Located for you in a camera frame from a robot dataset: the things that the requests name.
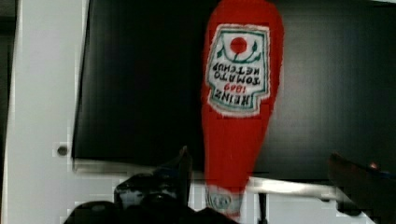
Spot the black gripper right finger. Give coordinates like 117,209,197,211
328,153,396,224

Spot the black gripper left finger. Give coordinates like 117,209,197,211
114,146,192,209

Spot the red plush ketchup bottle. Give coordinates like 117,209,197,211
201,0,284,220

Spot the silver black toaster oven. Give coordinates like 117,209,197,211
72,0,395,205

